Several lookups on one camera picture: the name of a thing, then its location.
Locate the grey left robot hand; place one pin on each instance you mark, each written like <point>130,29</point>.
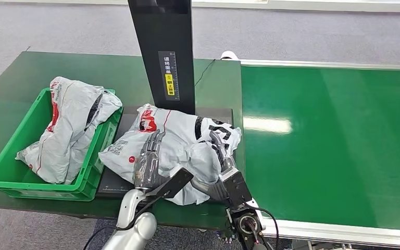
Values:
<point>146,169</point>

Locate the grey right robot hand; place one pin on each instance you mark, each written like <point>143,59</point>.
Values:
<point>226,160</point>

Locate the grey mailer package black print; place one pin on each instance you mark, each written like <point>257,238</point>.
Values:
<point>186,151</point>

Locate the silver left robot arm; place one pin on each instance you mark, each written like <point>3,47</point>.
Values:
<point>134,224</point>

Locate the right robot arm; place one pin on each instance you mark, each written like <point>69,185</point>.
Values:
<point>246,227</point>

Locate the crumpled grey mailer package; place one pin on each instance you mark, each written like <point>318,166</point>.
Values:
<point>65,131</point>

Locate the black weighing scanner device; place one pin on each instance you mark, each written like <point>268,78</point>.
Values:
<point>165,51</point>

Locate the green plastic basket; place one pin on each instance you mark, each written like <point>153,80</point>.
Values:
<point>3,172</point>

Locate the green belt conveyor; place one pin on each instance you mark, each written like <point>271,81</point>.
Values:
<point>324,138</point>

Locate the white round object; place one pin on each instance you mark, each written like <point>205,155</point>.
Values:
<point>228,55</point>

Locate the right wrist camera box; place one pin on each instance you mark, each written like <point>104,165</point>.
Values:
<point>236,188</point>

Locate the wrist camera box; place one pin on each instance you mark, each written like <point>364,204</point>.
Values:
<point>176,181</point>
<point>236,188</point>

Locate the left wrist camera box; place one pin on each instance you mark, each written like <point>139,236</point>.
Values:
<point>176,181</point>

